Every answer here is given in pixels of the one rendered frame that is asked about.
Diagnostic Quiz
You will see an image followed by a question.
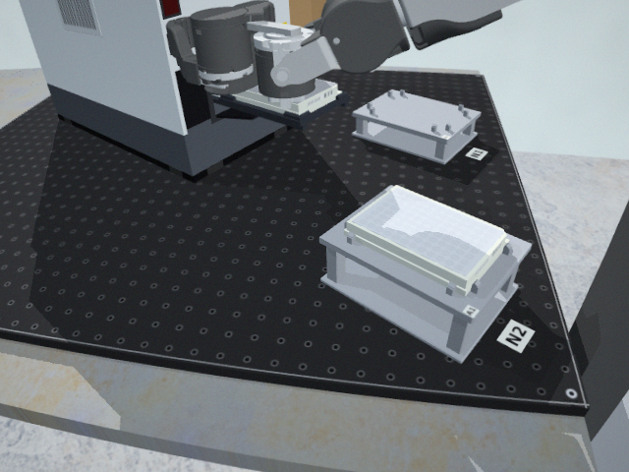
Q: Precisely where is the white label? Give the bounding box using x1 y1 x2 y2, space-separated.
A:
496 320 534 353
466 147 488 160

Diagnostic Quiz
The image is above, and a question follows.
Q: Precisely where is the black perforated breadboard table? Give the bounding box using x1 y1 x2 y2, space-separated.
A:
0 69 590 417

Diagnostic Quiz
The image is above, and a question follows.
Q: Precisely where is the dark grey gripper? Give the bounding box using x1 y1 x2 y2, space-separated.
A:
166 0 302 95

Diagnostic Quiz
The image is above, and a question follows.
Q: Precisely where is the grey foil seal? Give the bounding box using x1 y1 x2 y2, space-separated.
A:
248 79 337 100

